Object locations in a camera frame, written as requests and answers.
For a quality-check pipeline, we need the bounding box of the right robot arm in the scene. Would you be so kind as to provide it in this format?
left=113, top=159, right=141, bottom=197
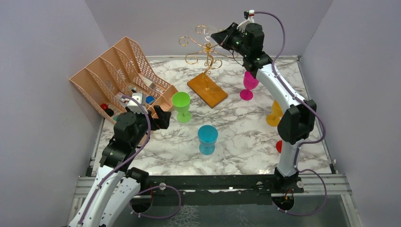
left=211, top=23, right=317, bottom=192

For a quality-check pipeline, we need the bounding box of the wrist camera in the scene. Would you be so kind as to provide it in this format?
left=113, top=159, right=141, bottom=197
left=237, top=9, right=255, bottom=32
left=126, top=92, right=146, bottom=114

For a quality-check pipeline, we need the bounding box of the green wine glass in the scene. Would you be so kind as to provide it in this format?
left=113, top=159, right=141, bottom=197
left=172, top=92, right=192, bottom=123

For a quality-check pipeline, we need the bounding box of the pink plastic desk organizer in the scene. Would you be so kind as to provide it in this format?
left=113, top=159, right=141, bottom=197
left=70, top=37, right=177, bottom=124

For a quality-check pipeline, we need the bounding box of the red wine glass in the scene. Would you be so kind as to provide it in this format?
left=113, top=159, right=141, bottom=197
left=275, top=140, right=282, bottom=154

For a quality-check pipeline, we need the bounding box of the yellow wine glass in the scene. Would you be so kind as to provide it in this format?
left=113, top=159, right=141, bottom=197
left=266, top=100, right=283, bottom=127

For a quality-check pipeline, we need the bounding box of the magenta wine glass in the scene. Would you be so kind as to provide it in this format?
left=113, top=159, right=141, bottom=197
left=239, top=71, right=259, bottom=101

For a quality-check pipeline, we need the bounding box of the blue wine glass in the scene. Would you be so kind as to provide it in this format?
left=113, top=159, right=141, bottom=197
left=198, top=125, right=218, bottom=155

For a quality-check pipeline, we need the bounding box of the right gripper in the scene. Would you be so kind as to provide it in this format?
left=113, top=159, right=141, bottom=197
left=211, top=22, right=250, bottom=57

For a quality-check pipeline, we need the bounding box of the red black item in organizer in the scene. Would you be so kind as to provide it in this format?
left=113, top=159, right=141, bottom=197
left=100, top=103, right=114, bottom=117

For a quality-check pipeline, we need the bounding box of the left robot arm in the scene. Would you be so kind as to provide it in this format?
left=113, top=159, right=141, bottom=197
left=69, top=106, right=171, bottom=227

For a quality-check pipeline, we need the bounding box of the black mounting rail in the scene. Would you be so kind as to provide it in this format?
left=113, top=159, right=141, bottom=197
left=75, top=174, right=351, bottom=208

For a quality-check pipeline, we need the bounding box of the gold wine glass rack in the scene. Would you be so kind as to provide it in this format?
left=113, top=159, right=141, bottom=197
left=178, top=25, right=238, bottom=109

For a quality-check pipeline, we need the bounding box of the clear wine glass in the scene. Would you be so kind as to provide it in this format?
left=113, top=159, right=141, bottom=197
left=202, top=25, right=218, bottom=43

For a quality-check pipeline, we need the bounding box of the small card box in organizer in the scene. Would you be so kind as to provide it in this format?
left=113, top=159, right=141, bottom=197
left=115, top=92, right=126, bottom=102

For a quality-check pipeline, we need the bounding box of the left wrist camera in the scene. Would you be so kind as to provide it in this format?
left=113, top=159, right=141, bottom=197
left=126, top=92, right=146, bottom=114

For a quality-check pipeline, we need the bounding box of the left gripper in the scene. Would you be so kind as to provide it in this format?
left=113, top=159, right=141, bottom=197
left=127, top=104, right=172, bottom=147

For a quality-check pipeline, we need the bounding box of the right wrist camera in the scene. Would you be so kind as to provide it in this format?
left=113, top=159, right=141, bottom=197
left=237, top=9, right=255, bottom=32

